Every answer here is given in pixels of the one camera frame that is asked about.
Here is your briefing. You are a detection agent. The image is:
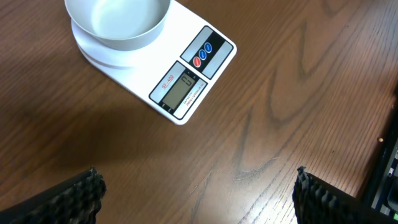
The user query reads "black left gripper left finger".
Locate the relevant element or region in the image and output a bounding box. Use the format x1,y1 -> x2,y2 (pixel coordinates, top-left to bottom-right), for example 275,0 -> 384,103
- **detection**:
1,167 -> 106,224

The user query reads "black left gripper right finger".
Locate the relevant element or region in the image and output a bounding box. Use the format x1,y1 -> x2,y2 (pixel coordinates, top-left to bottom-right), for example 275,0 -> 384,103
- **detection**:
292,166 -> 397,224

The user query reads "white digital kitchen scale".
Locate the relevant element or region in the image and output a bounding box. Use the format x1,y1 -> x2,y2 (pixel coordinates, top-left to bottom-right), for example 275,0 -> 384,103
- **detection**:
71,1 -> 237,125

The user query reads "grey round bowl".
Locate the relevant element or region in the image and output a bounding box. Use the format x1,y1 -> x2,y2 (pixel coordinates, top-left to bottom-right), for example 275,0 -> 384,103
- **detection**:
65,0 -> 172,51

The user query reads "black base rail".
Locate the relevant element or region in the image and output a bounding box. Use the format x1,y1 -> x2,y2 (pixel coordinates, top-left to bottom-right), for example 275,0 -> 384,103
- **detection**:
361,99 -> 397,221

